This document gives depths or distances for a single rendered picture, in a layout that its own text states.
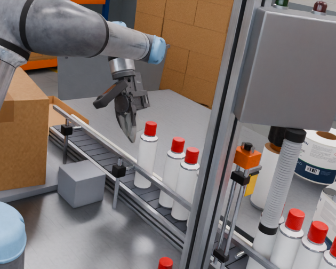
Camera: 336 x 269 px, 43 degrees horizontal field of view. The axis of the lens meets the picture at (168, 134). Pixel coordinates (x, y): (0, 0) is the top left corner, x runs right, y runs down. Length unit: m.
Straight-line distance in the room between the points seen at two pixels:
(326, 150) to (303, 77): 0.81
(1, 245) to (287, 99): 0.53
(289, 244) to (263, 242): 0.07
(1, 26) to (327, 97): 0.60
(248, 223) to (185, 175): 0.25
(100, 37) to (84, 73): 2.41
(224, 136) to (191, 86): 3.74
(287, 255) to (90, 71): 2.51
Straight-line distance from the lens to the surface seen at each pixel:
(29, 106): 1.21
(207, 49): 4.39
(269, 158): 1.25
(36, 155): 1.28
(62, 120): 1.82
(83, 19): 0.85
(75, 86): 3.36
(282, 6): 0.78
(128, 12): 7.04
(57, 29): 0.83
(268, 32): 0.72
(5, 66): 0.88
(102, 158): 1.44
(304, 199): 1.46
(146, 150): 1.23
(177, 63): 4.58
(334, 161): 1.57
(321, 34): 0.75
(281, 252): 0.97
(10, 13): 0.86
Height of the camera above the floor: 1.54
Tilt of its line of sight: 23 degrees down
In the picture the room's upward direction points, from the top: 10 degrees clockwise
